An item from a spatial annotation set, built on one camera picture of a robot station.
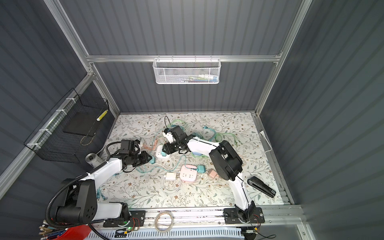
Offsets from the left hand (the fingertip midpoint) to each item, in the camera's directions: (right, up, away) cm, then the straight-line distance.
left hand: (149, 158), depth 90 cm
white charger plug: (+14, -10, -4) cm, 17 cm away
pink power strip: (+24, -8, -4) cm, 26 cm away
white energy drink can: (-28, +1, -10) cm, 30 cm away
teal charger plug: (+32, -6, -2) cm, 32 cm away
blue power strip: (+29, +1, +6) cm, 30 cm away
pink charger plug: (+38, -8, -4) cm, 39 cm away
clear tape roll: (+9, -27, -18) cm, 34 cm away
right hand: (+11, +4, +3) cm, 12 cm away
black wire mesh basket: (-35, +18, -18) cm, 43 cm away
